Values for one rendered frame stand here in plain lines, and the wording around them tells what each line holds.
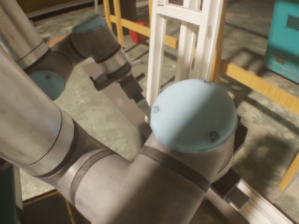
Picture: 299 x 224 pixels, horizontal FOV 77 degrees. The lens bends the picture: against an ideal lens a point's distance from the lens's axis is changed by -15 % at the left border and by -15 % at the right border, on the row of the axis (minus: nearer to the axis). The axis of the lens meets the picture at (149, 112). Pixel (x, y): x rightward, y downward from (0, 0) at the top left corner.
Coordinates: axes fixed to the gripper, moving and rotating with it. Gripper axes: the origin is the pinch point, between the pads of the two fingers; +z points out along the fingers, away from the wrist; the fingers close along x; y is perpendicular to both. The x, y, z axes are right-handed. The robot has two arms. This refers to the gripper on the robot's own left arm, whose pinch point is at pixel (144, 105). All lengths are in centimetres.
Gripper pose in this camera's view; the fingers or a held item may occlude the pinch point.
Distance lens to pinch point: 73.8
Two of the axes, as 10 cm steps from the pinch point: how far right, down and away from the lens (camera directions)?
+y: 8.3, -5.6, -0.1
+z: 4.7, 6.7, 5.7
